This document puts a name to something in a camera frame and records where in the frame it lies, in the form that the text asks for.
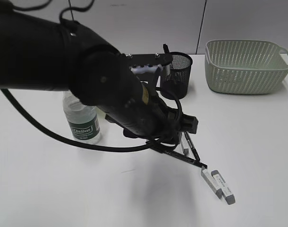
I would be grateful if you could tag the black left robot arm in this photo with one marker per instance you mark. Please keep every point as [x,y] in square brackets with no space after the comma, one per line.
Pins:
[39,54]

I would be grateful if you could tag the grey white eraser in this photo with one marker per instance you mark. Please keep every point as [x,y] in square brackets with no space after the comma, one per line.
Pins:
[211,182]
[183,144]
[226,191]

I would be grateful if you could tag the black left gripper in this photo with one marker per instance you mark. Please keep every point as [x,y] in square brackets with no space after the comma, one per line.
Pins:
[174,122]

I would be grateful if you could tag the black marker pen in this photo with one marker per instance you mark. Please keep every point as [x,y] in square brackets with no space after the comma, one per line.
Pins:
[179,156]
[166,49]
[191,145]

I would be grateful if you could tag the clear water bottle green label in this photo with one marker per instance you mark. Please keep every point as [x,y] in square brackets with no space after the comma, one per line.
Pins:
[82,119]

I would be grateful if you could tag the black mesh pen holder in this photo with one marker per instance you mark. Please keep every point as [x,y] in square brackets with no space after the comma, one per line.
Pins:
[176,77]

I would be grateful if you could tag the pale green plastic basket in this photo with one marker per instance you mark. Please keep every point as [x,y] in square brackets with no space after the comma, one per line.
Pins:
[245,67]

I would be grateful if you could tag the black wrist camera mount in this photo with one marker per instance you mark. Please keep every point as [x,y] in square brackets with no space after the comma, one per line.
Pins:
[149,63]

